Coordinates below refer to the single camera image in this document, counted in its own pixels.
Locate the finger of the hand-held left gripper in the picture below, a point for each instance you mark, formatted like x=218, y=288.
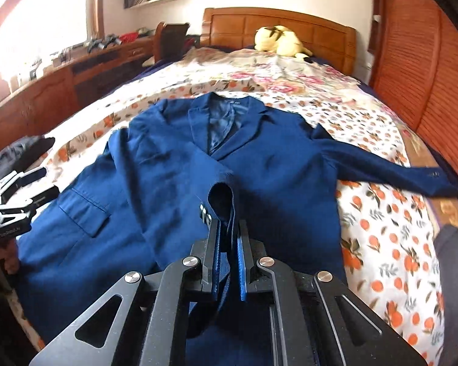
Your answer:
x=42, y=196
x=32, y=175

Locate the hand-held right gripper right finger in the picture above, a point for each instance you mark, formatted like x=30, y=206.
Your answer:
x=242, y=270

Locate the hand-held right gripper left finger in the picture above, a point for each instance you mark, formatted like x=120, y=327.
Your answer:
x=215, y=270

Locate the blue suit jacket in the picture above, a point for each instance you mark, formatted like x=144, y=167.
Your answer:
x=156, y=152

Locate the person's left hand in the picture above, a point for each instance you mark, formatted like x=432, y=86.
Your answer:
x=9, y=259

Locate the black garment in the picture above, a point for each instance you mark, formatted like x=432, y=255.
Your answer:
x=23, y=152

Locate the wooden desk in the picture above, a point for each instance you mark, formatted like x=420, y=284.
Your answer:
x=42, y=99

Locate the orange print bedsheet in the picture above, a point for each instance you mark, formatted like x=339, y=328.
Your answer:
x=385, y=244

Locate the window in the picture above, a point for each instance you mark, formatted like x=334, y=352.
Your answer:
x=34, y=15

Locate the red item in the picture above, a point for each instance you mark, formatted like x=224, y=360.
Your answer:
x=129, y=37

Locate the wooden chair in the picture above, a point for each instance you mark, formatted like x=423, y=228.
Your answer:
x=171, y=38

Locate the pink floral blanket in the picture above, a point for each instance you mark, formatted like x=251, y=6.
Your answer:
x=282, y=72

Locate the brown patterned mattress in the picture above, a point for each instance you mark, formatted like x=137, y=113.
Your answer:
x=442, y=213

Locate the person's grey pants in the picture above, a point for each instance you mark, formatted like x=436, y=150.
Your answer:
x=456, y=274

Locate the yellow plush toy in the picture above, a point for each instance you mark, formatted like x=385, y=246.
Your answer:
x=274, y=40

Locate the wooden headboard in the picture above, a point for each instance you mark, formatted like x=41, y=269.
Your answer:
x=232, y=30

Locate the wooden louvered wardrobe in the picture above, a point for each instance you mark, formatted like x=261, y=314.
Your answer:
x=423, y=64

